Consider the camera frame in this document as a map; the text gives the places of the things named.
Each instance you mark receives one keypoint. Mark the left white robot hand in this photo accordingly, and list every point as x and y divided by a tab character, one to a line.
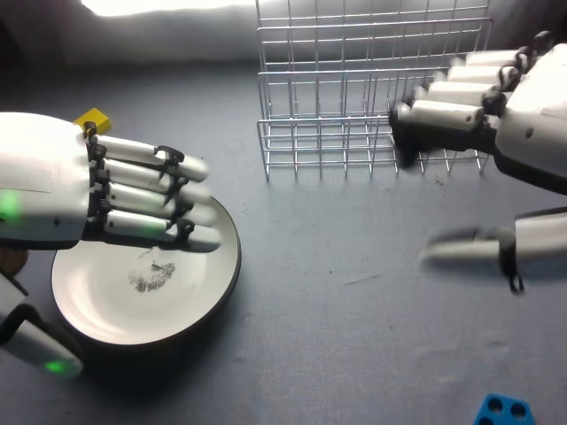
44	177

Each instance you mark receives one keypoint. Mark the blue pentagon block with holes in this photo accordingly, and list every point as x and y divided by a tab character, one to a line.
487	414

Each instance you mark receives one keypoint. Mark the yellow rectangular block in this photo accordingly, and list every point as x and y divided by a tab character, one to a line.
94	119

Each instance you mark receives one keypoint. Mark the brown round cookie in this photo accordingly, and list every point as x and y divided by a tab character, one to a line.
13	262

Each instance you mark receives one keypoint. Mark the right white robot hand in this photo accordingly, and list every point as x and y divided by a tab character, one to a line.
536	110

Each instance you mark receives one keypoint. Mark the grey table cloth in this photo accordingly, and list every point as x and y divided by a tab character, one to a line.
310	288

